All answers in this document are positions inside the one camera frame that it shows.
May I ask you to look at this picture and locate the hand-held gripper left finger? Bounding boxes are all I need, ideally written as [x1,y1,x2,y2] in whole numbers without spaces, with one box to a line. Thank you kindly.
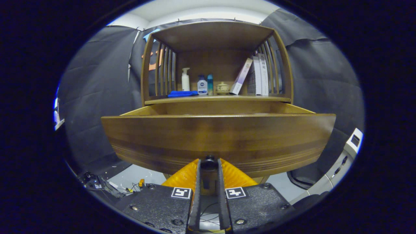
[122,159,203,234]

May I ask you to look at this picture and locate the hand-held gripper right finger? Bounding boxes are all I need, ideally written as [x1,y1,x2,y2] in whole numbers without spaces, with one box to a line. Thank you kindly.
[217,158,294,233]

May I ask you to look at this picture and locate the brown wooden drawer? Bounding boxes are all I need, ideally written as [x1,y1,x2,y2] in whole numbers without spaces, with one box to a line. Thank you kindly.
[101,103,337,178]

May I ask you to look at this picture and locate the wooden countertop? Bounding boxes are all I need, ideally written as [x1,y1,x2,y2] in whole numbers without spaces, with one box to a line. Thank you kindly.
[145,94,291,105]

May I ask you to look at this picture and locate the brown wooden cabinet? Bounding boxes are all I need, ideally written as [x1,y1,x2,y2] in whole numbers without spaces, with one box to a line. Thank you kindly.
[140,20,294,186]

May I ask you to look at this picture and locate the dark floor electronics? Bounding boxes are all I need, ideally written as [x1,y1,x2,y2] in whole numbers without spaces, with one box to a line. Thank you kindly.
[80,172,125,198]

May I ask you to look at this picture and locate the white device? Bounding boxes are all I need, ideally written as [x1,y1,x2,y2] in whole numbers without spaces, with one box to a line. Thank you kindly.
[289,128,364,205]

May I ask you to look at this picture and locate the blue cloth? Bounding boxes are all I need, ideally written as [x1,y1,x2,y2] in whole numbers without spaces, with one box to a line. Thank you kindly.
[167,90,199,98]

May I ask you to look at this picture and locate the patterned book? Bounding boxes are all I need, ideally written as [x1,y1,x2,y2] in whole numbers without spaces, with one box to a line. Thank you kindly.
[247,70,257,96]

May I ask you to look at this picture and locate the purple book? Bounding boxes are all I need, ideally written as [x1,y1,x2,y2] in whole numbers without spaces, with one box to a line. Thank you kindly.
[230,58,253,95]

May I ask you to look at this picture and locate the white pump bottle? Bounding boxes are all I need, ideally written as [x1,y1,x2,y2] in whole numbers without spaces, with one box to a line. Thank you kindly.
[181,68,190,92]

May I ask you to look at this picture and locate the white bottle with blue cap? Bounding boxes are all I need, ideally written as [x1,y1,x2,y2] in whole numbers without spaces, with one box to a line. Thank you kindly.
[197,75,208,95]

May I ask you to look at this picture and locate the thin black cable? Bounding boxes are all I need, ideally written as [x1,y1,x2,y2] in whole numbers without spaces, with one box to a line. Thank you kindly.
[199,202,225,228]

